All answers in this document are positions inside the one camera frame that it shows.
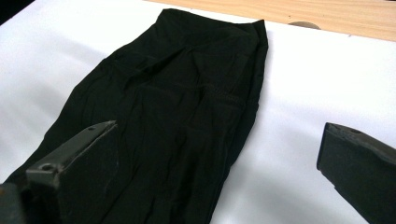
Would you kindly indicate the white foam board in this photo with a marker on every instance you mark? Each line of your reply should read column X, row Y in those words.
column 311, row 77

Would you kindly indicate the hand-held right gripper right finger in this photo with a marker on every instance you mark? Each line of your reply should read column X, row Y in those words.
column 364, row 168

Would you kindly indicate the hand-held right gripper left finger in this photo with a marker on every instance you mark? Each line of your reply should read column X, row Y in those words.
column 81, row 174

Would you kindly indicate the black pants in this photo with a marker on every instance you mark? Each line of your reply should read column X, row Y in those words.
column 186, row 109

